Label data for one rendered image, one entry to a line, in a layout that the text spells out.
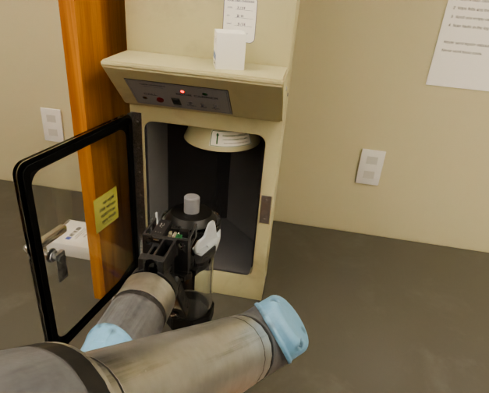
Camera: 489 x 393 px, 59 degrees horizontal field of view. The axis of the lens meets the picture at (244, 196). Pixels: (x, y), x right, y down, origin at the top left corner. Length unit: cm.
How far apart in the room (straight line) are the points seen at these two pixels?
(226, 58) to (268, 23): 11
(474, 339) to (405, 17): 82
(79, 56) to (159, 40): 15
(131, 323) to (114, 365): 26
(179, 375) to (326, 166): 112
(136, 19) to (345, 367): 82
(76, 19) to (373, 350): 89
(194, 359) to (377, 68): 107
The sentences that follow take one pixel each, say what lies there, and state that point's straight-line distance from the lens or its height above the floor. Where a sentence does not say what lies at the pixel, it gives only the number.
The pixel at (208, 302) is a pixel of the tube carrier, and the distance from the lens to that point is 86.
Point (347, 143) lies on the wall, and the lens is 134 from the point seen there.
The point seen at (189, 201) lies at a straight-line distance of 76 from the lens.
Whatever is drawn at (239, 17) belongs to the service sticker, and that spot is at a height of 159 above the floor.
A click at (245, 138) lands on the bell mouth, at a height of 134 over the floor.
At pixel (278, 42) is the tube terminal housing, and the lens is 84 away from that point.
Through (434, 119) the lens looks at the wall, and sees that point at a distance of 136.
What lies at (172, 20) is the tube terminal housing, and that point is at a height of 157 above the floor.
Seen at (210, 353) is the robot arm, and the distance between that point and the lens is 36.
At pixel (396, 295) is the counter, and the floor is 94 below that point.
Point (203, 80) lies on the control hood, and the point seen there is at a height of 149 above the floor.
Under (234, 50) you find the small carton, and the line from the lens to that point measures 77.
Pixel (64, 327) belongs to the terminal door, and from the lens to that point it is 93.
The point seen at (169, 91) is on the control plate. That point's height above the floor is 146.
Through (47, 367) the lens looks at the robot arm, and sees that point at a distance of 23.
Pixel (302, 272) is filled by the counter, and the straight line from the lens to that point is 122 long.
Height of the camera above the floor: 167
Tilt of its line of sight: 28 degrees down
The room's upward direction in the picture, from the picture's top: 5 degrees clockwise
